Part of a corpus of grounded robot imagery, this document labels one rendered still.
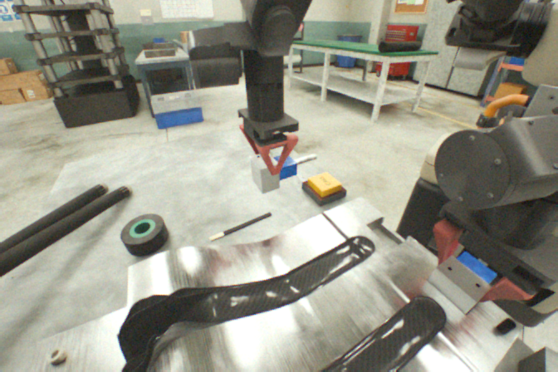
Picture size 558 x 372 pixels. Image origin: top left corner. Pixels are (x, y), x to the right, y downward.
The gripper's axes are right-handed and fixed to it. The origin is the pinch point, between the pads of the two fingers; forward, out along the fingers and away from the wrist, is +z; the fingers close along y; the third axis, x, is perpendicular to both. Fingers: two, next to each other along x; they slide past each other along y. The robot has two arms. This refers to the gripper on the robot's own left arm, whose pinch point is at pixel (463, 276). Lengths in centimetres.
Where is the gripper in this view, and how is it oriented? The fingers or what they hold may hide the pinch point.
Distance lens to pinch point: 37.2
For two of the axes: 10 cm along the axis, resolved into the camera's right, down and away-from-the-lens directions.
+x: 8.9, -2.4, 3.9
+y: 4.6, 4.8, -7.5
